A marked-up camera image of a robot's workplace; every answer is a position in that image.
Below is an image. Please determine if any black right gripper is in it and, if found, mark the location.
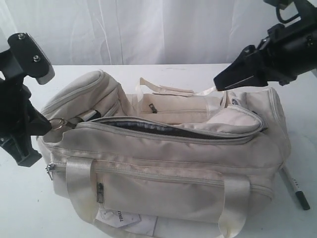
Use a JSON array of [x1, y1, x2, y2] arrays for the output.
[[213, 22, 317, 91]]

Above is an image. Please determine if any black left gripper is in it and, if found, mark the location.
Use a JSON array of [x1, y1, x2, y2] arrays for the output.
[[0, 74, 52, 166]]

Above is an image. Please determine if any white marker with dark cap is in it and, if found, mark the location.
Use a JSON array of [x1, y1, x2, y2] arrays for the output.
[[282, 165, 311, 211]]

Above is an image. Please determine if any beige fabric duffel bag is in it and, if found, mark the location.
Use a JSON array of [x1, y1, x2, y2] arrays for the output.
[[37, 70, 290, 238]]

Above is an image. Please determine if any white paper hang tag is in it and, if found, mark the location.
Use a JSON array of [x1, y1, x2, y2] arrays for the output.
[[96, 209, 141, 228]]

